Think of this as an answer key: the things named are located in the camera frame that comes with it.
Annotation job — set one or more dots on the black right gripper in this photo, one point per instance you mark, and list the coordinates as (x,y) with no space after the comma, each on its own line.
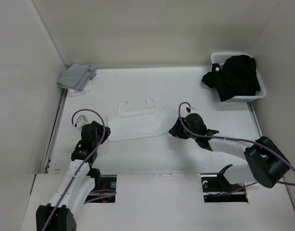
(176,130)

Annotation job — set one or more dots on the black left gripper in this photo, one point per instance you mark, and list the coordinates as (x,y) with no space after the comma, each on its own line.
(100,129)

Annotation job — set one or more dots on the white tank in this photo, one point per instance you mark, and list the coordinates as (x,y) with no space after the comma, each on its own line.
(86,89)
(139,124)

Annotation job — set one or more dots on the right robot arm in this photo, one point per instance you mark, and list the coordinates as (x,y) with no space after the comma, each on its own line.
(264,162)

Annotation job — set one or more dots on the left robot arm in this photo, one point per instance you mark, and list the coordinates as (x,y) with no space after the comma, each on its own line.
(80,179)

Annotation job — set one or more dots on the folded white tank top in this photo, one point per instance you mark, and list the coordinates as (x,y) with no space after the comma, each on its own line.
(86,89)

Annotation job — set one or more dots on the folded grey tank top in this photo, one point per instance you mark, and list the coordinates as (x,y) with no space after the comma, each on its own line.
(77,76)

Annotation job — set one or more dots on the black tank top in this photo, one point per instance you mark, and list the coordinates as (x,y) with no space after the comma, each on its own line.
(236,77)

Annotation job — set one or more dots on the white plastic basket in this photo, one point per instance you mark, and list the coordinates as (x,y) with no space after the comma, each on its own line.
(221,57)

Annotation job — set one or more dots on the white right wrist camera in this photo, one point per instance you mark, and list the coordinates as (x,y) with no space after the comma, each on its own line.
(191,110)

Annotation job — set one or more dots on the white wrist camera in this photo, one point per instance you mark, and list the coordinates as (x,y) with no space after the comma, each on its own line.
(191,110)
(80,122)

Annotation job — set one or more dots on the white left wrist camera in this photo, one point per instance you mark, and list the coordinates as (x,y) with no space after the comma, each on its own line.
(80,122)

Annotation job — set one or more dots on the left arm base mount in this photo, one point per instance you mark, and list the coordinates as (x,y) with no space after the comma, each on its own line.
(104,191)

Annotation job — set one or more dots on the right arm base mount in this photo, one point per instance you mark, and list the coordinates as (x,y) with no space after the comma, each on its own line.
(217,189)

